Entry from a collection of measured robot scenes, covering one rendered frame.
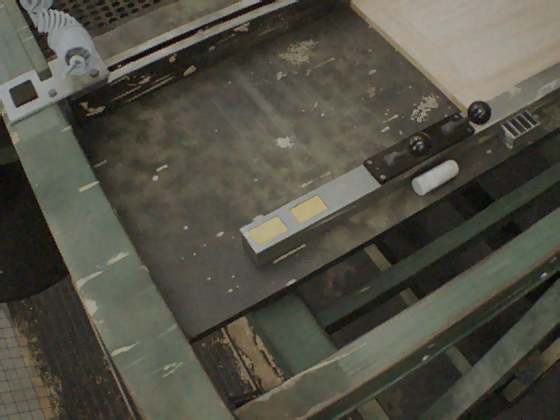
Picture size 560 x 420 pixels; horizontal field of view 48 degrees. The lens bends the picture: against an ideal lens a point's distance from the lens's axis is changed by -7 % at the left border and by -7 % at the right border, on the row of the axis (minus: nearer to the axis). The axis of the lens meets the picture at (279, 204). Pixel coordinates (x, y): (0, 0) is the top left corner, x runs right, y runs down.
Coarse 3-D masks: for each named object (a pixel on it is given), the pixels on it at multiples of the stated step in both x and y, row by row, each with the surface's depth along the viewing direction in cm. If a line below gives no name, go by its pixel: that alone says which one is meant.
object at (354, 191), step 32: (512, 96) 113; (544, 96) 113; (480, 128) 109; (320, 192) 103; (352, 192) 103; (384, 192) 105; (256, 224) 100; (288, 224) 100; (320, 224) 101; (256, 256) 98
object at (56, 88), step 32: (256, 0) 126; (288, 0) 125; (320, 0) 128; (192, 32) 122; (224, 32) 121; (256, 32) 126; (96, 64) 112; (128, 64) 117; (160, 64) 119; (192, 64) 123; (0, 96) 109; (64, 96) 109; (96, 96) 115; (128, 96) 120
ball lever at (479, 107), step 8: (472, 104) 97; (480, 104) 96; (472, 112) 97; (480, 112) 96; (488, 112) 96; (464, 120) 102; (472, 120) 97; (480, 120) 97; (488, 120) 97; (440, 128) 108; (448, 128) 107; (456, 128) 105; (448, 136) 107
